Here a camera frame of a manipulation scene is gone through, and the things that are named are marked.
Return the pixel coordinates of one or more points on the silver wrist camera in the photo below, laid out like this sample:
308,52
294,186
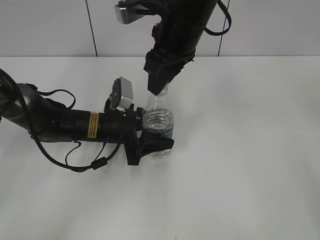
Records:
129,11
122,94

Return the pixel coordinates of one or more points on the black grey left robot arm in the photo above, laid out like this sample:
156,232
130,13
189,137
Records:
53,122

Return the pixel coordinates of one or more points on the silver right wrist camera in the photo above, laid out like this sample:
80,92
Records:
129,11

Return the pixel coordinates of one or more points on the clear plastic water bottle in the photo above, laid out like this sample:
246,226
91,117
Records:
157,116

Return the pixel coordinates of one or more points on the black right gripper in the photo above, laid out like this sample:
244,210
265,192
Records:
176,38

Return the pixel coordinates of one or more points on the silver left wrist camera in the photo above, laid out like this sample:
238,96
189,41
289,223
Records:
122,94

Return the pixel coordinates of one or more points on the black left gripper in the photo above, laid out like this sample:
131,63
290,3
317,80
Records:
121,127

